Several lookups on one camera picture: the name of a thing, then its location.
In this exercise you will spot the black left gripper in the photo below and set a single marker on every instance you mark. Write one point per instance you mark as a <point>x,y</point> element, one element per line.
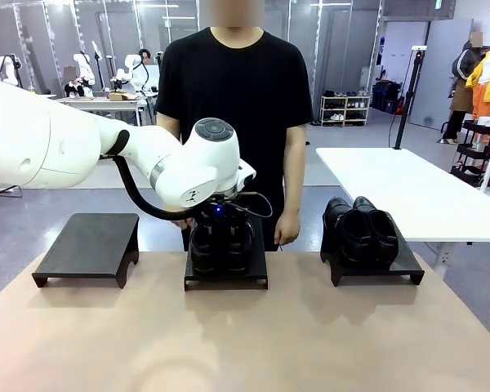
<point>222,214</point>

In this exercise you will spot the person's left forearm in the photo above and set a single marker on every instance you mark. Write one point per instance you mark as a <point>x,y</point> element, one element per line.
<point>294,183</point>

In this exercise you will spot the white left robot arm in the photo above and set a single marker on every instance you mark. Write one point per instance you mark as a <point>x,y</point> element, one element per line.
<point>45,143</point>

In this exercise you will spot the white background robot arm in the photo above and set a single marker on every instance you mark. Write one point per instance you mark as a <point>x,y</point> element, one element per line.
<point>85,65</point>
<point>6,67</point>

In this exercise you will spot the black shoe stand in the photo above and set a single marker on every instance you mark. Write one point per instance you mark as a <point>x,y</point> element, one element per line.
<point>90,245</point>
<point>400,265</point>
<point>259,261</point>

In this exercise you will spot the person in black t-shirt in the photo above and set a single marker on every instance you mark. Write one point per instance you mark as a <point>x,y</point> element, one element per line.
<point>245,102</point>

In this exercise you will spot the dark-haired background person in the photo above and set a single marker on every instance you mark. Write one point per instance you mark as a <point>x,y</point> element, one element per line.
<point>145,55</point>

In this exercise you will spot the seated background person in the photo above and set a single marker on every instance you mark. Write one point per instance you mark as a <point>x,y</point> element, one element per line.
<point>73,87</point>

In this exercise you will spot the black stand with tablet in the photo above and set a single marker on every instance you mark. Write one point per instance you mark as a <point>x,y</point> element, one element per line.
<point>96,51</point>

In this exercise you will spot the person's right hand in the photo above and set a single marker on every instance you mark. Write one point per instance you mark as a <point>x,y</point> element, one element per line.
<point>185,224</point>

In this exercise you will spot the person's left hand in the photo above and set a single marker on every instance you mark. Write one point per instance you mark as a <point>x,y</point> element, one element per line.
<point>289,228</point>

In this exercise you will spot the brown cardboard box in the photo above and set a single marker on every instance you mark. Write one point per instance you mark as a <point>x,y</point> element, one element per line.
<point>120,96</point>

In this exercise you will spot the white background desk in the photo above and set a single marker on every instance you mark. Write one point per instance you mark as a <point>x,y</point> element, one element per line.
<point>106,104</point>

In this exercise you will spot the wooden shoe rack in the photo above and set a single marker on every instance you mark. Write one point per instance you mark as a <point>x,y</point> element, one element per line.
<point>344,109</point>

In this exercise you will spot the tall white background robot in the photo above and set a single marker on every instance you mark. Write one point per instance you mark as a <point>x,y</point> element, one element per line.
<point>132,69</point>

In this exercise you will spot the white table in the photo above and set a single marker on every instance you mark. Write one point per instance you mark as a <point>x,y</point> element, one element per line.
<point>412,192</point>

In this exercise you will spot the black luggage bags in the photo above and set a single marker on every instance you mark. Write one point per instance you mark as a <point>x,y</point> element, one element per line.
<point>386,98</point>

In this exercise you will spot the black utility cart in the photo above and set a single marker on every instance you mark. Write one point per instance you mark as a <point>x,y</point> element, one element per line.
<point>479,127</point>

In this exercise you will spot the mannequin in dark jacket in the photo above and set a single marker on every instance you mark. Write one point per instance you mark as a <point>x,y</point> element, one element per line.
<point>465,61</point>

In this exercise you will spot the mannequin in yellow jacket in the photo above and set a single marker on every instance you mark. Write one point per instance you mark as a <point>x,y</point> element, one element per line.
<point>484,71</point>

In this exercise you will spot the black tripod with camera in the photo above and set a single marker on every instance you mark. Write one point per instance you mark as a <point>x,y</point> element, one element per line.
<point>404,110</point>

